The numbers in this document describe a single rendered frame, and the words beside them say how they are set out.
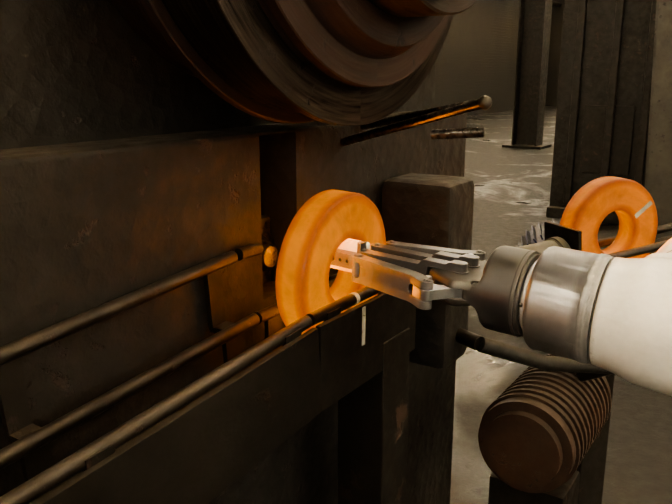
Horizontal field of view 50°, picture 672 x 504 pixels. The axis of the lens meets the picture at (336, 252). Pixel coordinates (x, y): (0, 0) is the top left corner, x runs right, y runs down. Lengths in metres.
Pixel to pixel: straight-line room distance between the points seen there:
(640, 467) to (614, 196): 1.01
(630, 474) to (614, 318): 1.36
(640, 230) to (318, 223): 0.60
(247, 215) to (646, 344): 0.38
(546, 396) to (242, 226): 0.46
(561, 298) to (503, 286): 0.05
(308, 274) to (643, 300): 0.28
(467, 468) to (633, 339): 1.30
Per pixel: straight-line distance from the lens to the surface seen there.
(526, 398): 0.95
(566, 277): 0.59
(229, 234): 0.69
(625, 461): 1.97
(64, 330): 0.56
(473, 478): 1.80
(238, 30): 0.54
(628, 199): 1.10
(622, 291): 0.58
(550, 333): 0.59
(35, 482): 0.48
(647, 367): 0.58
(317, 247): 0.66
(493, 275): 0.61
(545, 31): 9.49
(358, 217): 0.71
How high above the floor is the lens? 0.93
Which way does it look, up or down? 14 degrees down
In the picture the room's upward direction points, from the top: straight up
